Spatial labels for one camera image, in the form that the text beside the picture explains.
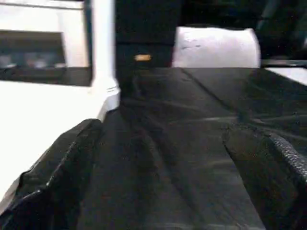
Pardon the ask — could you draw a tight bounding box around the white plastic table leg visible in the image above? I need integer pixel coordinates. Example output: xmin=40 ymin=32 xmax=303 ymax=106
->
xmin=90 ymin=0 xmax=121 ymax=97

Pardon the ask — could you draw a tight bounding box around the small yellow label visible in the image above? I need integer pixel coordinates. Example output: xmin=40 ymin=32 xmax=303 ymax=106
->
xmin=134 ymin=54 xmax=152 ymax=63

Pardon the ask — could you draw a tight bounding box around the white plastic bag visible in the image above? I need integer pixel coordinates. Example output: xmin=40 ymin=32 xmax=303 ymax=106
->
xmin=171 ymin=26 xmax=262 ymax=69

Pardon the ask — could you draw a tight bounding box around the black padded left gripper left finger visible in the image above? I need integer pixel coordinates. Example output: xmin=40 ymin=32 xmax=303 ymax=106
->
xmin=0 ymin=118 xmax=104 ymax=230

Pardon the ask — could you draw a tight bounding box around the white cabinet with glass doors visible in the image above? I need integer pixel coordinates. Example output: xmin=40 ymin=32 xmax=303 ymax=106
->
xmin=0 ymin=0 xmax=93 ymax=87

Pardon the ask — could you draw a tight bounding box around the black work mat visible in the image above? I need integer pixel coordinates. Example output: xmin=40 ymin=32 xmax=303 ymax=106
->
xmin=72 ymin=66 xmax=307 ymax=230

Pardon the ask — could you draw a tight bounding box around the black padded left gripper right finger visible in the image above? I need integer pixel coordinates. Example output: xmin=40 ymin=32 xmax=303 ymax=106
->
xmin=223 ymin=123 xmax=307 ymax=230

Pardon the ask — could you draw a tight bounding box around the white plastic table top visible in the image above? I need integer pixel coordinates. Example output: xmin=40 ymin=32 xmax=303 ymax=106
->
xmin=0 ymin=79 xmax=121 ymax=201

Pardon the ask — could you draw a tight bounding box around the white side table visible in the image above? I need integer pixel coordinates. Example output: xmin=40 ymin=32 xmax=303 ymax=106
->
xmin=265 ymin=67 xmax=307 ymax=88

